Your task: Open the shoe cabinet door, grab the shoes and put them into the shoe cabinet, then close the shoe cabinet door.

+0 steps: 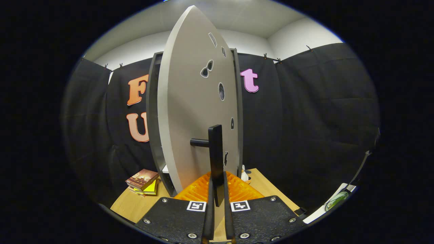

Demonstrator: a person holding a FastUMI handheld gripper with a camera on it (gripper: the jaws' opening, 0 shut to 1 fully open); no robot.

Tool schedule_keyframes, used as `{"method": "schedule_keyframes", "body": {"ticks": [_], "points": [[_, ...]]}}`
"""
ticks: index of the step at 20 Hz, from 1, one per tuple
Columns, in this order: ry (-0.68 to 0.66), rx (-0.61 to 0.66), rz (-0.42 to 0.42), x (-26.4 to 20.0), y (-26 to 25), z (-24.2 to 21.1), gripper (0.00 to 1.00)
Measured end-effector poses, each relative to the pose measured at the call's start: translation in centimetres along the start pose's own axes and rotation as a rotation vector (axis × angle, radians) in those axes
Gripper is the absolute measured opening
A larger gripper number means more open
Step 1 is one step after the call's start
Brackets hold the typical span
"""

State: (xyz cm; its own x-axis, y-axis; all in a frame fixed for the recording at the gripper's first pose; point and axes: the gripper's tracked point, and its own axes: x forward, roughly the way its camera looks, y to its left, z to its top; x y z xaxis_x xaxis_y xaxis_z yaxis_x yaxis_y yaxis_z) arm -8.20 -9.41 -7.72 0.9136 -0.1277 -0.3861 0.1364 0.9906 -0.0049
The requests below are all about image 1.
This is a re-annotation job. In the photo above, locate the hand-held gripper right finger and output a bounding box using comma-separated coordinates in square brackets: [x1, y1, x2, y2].
[223, 171, 307, 244]

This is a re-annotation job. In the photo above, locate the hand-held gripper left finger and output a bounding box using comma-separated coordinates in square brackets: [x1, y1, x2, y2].
[134, 171, 216, 244]

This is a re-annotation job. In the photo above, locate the grey shoe cabinet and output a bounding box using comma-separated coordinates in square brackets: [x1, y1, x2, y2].
[146, 48, 244, 197]

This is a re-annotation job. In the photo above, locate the beige shoe cabinet door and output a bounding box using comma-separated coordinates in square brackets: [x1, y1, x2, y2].
[157, 5, 239, 207]

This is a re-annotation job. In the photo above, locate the yellow cover book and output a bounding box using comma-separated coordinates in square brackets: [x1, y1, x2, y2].
[134, 179, 160, 196]

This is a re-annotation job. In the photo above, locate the brown cover book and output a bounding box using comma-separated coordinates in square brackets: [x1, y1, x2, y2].
[125, 169, 160, 191]

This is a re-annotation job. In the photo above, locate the white board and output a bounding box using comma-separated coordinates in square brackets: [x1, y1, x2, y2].
[303, 183, 356, 224]

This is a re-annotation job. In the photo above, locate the green round object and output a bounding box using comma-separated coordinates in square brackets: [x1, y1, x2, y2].
[325, 191, 350, 212]

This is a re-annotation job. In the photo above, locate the black backdrop cloth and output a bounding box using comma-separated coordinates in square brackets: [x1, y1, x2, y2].
[61, 42, 380, 212]

